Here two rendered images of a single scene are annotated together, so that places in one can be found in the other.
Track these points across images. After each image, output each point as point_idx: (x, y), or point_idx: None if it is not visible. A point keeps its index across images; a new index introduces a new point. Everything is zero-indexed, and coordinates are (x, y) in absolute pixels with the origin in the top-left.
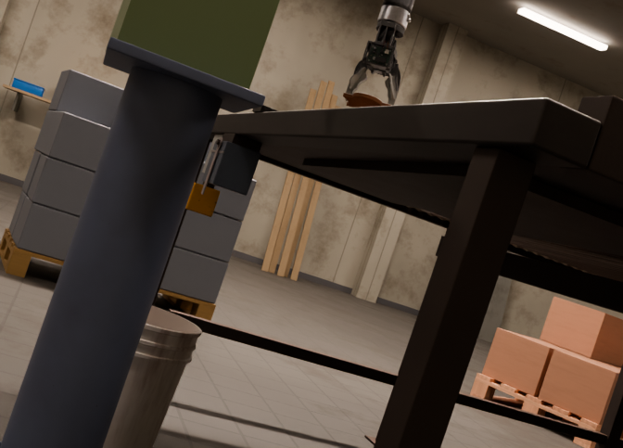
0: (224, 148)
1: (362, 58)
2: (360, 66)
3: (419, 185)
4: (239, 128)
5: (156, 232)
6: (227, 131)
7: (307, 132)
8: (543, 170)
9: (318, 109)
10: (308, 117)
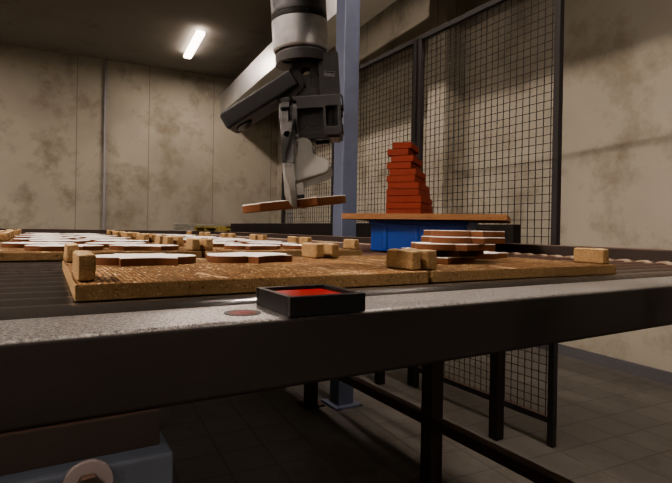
0: (172, 481)
1: (341, 131)
2: (293, 134)
3: None
4: (196, 383)
5: None
6: (7, 424)
7: (610, 328)
8: None
9: (618, 291)
10: (599, 305)
